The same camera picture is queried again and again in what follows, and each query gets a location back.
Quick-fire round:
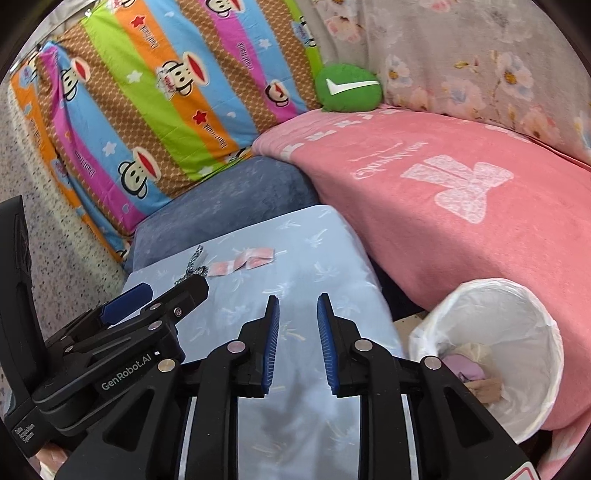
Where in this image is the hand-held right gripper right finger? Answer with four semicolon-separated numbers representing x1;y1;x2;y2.
316;294;539;480

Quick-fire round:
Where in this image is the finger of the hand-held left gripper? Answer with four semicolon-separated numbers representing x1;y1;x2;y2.
44;283;155;356
65;275;209;370

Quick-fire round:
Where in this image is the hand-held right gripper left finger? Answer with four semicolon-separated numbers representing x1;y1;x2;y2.
55;295;281;480

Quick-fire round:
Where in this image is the purple paper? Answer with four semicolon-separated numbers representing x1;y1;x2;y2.
438;353;485;384

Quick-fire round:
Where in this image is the white bin with plastic liner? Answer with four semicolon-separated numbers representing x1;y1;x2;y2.
409;277;566;432

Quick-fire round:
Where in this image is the pink wrapper strip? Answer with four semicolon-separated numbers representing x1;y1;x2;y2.
206;247;276;278

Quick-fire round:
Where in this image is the light blue patterned cloth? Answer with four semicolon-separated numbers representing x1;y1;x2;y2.
117;204;407;480

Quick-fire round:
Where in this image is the blue-grey upholstered stool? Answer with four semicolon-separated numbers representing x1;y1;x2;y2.
124;156;321;273

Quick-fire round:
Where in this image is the pink blanket with white bow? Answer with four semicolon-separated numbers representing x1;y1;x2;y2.
252;105;591;435

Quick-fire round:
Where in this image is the striped cartoon monkey blanket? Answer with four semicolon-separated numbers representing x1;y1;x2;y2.
9;0;324;264

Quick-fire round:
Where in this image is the green cushion with white tick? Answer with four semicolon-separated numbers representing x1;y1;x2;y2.
315;64;385;113

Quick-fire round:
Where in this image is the pink floral bed sheet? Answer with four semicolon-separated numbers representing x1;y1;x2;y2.
538;415;591;480

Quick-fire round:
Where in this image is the grey floral quilt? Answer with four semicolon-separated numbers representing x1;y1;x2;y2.
295;0;591;164

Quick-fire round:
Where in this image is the black and white braided string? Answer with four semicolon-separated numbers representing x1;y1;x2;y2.
174;244;207;284

